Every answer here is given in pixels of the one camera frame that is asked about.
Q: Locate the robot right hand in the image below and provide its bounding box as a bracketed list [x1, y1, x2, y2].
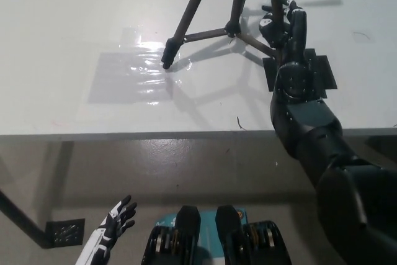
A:
[259, 0, 308, 66]

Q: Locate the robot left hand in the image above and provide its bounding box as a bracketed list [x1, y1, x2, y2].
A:
[104, 195, 138, 241]

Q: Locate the bronze and black camera tripod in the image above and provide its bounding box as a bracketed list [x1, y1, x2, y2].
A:
[161, 0, 285, 70]

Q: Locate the dark table leg brace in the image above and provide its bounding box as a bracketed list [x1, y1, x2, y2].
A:
[0, 189, 50, 249]

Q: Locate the black tape patch on table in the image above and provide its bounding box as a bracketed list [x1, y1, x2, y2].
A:
[262, 48, 338, 100]

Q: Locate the black tape patch on floor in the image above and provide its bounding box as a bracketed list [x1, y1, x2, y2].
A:
[45, 218, 86, 247]

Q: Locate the clear tape patch on table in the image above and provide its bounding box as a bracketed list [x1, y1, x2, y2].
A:
[87, 25, 194, 106]

